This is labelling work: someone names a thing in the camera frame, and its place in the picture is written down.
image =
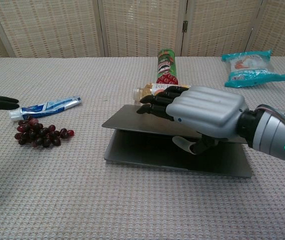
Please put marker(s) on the bunch of red grapes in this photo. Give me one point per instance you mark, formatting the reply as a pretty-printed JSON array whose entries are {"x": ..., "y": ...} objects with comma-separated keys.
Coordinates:
[{"x": 40, "y": 135}]

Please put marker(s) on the peach tea plastic bottle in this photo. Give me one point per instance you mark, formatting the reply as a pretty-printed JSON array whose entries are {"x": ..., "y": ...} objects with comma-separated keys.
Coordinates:
[{"x": 145, "y": 92}]

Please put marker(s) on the green chips can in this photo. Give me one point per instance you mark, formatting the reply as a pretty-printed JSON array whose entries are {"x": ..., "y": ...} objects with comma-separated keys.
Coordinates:
[{"x": 167, "y": 67}]

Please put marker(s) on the teal white snack bag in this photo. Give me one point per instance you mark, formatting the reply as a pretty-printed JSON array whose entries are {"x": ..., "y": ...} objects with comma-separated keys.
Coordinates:
[{"x": 250, "y": 68}]

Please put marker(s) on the blue white toothpaste tube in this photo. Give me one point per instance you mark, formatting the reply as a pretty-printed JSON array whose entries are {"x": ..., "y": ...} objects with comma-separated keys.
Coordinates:
[{"x": 47, "y": 107}]

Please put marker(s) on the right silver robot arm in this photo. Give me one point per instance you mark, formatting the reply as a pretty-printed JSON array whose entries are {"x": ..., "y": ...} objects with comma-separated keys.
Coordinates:
[{"x": 275, "y": 135}]

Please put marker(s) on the metal screen hinge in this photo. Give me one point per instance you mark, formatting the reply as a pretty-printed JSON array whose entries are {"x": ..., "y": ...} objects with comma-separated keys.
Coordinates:
[{"x": 185, "y": 26}]

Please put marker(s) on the woven beige folding screen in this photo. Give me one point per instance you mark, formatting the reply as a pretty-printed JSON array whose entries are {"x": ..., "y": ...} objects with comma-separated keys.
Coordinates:
[{"x": 57, "y": 27}]

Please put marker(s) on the silver grey laptop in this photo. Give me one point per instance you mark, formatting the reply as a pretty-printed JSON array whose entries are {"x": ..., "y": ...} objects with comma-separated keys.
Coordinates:
[{"x": 132, "y": 155}]

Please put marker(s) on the beige waffle tablecloth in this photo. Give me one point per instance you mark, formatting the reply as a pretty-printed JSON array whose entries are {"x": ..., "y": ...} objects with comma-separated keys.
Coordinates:
[{"x": 57, "y": 200}]

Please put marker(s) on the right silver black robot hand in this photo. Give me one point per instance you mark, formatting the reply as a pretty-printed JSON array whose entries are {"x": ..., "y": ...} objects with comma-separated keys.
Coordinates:
[{"x": 207, "y": 110}]

